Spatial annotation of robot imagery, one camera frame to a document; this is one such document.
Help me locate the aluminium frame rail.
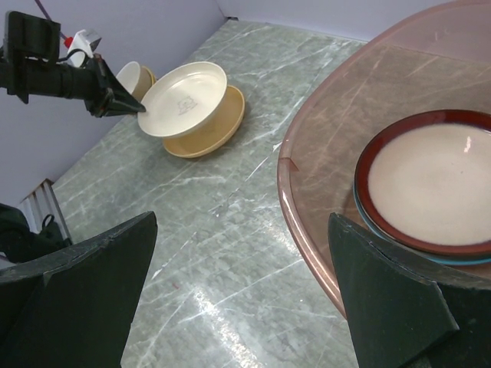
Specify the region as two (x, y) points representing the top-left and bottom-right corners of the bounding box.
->
(17, 179), (71, 240)

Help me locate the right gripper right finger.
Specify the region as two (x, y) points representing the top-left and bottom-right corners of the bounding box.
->
(328, 213), (490, 367)

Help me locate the translucent pink plastic bin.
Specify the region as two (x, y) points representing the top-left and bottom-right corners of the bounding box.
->
(277, 1), (490, 310)

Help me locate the white watermelon pattern plate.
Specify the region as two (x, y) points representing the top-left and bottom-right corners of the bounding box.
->
(352, 183), (491, 267)

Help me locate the red rimmed cream plate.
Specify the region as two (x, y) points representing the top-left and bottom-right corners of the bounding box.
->
(354, 110), (490, 258)

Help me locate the plain cream plate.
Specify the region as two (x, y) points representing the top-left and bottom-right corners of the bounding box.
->
(137, 61), (228, 138)

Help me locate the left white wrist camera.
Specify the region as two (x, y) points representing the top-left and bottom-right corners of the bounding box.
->
(64, 29), (102, 67)

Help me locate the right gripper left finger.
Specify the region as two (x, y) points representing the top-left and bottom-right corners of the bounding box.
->
(1, 212), (158, 367)

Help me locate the yellow orange plate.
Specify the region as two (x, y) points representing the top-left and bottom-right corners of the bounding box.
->
(163, 85), (246, 159)

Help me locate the cream ceramic bowl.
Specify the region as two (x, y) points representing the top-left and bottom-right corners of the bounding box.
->
(116, 61), (157, 102)

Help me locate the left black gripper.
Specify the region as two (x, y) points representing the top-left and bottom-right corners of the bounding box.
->
(56, 55), (147, 117)

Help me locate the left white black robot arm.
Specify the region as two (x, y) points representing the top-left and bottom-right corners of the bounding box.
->
(1, 11), (146, 117)

